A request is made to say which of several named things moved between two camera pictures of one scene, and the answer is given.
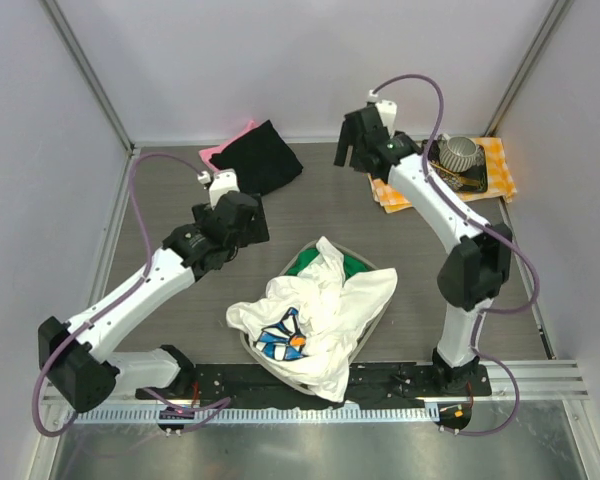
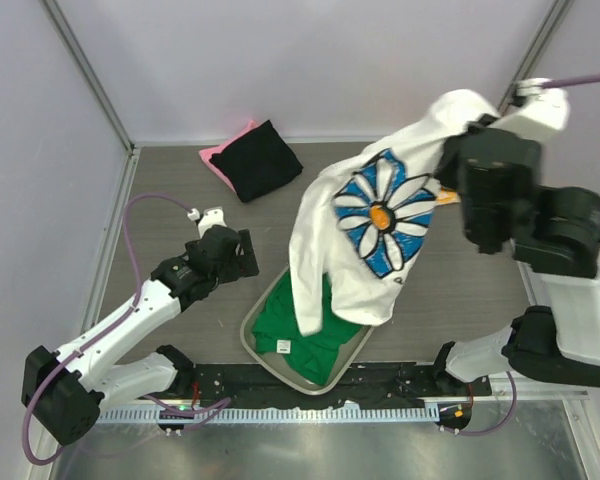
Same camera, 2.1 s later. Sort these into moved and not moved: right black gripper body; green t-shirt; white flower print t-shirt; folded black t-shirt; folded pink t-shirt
Moved: white flower print t-shirt; right black gripper body; green t-shirt
Not moved: folded pink t-shirt; folded black t-shirt
